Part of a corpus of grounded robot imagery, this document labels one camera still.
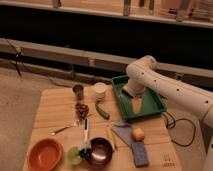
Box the green plastic tray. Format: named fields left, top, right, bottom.
left=112, top=75, right=166, bottom=122

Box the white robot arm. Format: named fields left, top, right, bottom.
left=123, top=55, right=213, bottom=129

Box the purple bowl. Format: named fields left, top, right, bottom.
left=87, top=137, right=113, bottom=168

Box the orange bowl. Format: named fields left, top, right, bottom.
left=27, top=138, right=63, bottom=171

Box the grey blue cloth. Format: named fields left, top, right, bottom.
left=112, top=121, right=149, bottom=168

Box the peach fruit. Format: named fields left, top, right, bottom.
left=132, top=128, right=145, bottom=141

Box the green cucumber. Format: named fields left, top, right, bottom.
left=95, top=102, right=110, bottom=120

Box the white cylindrical cup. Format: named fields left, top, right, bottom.
left=92, top=82, right=107, bottom=100

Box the brown grape cluster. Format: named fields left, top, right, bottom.
left=75, top=103, right=89, bottom=120

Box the small metal cup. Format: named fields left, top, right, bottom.
left=72, top=84, right=84, bottom=100

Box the black cable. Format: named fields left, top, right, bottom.
left=161, top=111, right=198, bottom=148

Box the white handled brush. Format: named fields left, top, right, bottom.
left=79, top=119, right=91, bottom=158

